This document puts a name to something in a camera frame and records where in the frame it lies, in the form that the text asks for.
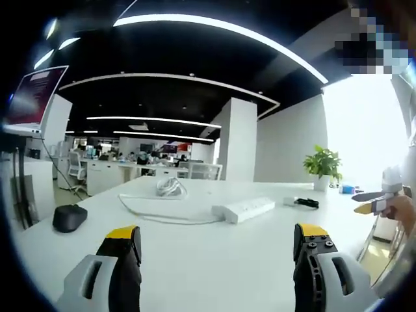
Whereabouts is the black monitor stand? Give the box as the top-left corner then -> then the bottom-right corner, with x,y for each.
11,133 -> 35,230

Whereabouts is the computer monitor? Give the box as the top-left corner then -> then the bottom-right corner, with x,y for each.
2,64 -> 70,135

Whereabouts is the small black device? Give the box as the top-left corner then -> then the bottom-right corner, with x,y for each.
293,197 -> 320,209

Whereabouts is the green potted plant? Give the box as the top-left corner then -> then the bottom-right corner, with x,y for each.
302,144 -> 344,192

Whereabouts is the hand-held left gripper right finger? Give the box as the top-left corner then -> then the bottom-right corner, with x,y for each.
292,222 -> 373,312

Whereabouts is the black computer mouse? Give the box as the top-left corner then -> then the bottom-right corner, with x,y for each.
52,204 -> 89,234

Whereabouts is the white mesh chair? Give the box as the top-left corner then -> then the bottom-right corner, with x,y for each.
187,162 -> 224,181

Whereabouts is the white power strip cable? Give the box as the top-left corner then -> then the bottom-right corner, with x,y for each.
118,177 -> 222,226

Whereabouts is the row of white office desks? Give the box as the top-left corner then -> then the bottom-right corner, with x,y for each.
51,155 -> 183,196

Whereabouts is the person's right hand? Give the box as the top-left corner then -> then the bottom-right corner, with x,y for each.
380,194 -> 416,229

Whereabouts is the white power strip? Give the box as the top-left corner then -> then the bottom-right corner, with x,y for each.
211,196 -> 276,224

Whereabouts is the white office chair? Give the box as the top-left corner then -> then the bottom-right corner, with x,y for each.
66,150 -> 88,197

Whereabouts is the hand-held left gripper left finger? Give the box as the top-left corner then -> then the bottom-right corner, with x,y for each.
57,224 -> 143,312

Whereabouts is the metal chair frame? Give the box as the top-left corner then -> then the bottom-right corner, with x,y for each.
355,214 -> 411,271

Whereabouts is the white desk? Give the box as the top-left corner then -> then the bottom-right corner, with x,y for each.
9,175 -> 386,312

